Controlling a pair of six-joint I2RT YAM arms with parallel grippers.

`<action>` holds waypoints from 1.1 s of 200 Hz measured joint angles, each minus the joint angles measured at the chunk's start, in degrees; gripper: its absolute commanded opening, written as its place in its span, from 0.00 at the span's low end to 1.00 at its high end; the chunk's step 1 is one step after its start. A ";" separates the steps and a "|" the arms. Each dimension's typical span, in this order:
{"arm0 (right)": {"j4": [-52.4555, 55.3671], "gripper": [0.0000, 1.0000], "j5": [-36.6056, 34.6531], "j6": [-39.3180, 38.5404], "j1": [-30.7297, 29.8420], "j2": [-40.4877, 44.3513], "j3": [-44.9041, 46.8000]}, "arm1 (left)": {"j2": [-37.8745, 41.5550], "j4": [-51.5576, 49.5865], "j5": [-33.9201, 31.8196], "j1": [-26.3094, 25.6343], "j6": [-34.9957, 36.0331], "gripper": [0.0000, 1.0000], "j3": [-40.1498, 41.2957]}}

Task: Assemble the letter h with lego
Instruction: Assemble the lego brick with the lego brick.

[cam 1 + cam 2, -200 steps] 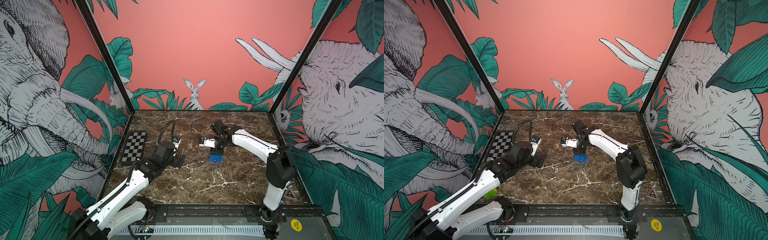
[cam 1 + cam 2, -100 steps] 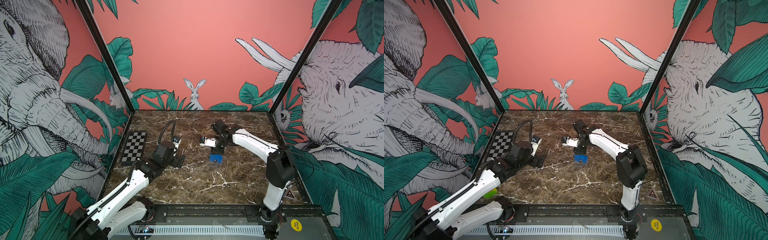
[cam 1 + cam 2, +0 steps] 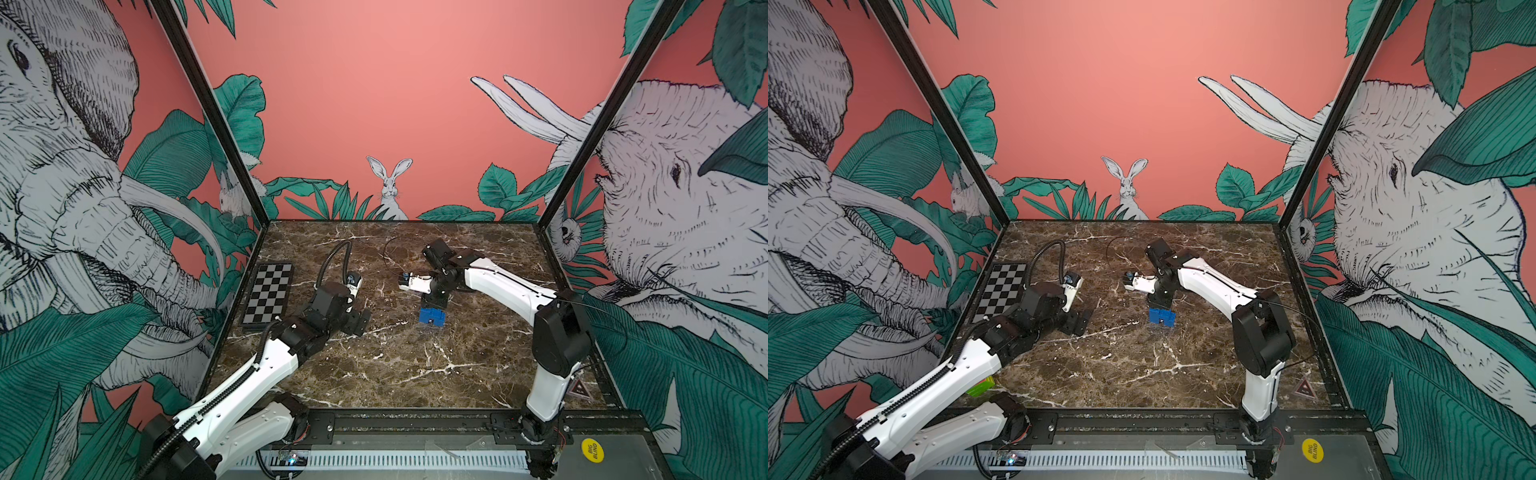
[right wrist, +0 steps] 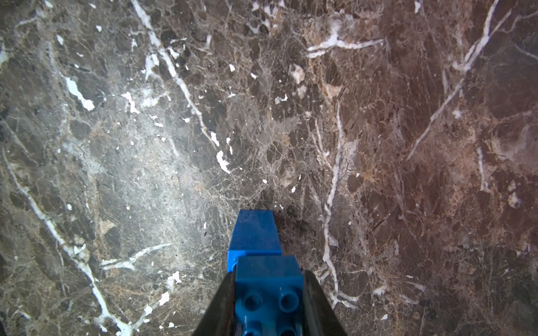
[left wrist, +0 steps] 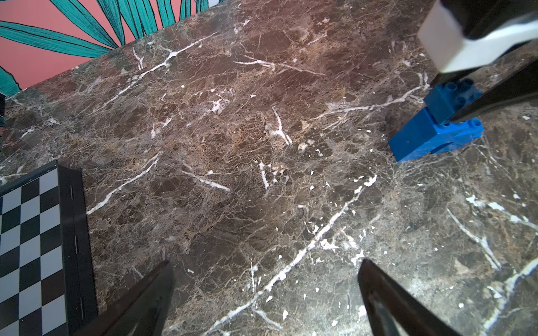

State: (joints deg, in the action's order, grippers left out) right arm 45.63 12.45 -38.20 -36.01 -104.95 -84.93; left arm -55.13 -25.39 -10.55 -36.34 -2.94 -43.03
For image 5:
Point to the long blue lego brick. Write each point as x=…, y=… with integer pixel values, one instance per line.
x=430, y=131

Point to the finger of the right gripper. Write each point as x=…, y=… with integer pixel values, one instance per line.
x=443, y=78
x=520, y=87

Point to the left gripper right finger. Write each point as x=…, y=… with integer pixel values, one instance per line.
x=388, y=305

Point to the checkerboard calibration board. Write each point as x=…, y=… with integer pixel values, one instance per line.
x=47, y=281

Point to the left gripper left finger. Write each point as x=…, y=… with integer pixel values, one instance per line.
x=143, y=310

